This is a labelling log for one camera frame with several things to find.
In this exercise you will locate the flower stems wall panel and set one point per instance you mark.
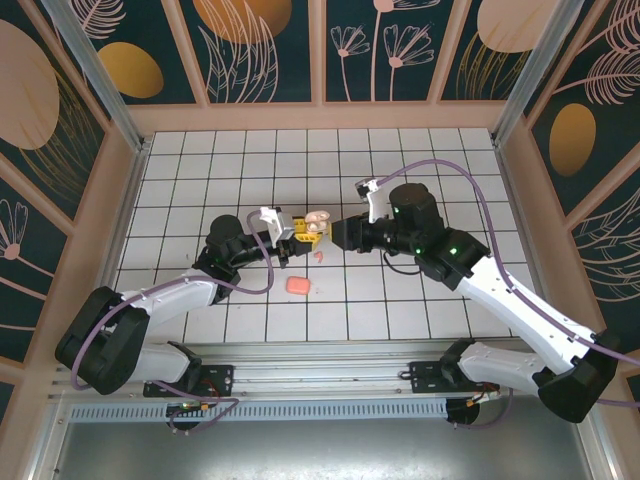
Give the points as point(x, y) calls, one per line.
point(360, 75)

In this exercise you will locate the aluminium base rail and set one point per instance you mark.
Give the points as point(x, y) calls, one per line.
point(325, 365)

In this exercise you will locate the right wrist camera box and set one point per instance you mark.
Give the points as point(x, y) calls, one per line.
point(375, 200)

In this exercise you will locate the aluminium corner post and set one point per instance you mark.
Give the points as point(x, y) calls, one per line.
point(541, 70)
point(95, 70)

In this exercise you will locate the pink earbud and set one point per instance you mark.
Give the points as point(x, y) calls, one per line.
point(318, 256)

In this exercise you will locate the pale fern fronds wall panel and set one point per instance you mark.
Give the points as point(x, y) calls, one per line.
point(610, 270)

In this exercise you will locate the orange oval feather wall panel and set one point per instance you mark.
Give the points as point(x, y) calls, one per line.
point(130, 70)

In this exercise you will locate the pink earbud charging case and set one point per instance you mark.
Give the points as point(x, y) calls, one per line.
point(298, 285)

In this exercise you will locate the orange circle leaves wall panel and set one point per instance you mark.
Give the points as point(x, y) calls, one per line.
point(240, 50)

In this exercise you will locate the grey metal sheet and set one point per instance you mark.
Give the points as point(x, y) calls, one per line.
point(325, 450)

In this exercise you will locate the large beige disc wall panel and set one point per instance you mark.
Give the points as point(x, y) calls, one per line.
point(30, 100)

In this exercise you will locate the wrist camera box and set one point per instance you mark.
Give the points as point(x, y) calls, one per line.
point(375, 200)
point(272, 216)

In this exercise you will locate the orange oval fern wall panel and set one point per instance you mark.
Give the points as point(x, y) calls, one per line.
point(572, 140)

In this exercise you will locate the beige circle fronds wall panel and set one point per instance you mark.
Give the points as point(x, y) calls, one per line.
point(500, 30)

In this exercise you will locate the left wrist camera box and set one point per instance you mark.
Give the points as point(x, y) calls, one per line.
point(272, 216)

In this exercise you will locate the aluminium side rail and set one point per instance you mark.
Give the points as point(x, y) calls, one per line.
point(122, 220)
point(522, 220)

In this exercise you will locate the pink flower outline wall panel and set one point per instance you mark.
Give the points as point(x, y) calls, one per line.
point(25, 280)

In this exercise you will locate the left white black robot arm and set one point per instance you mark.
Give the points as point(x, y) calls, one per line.
point(170, 300)

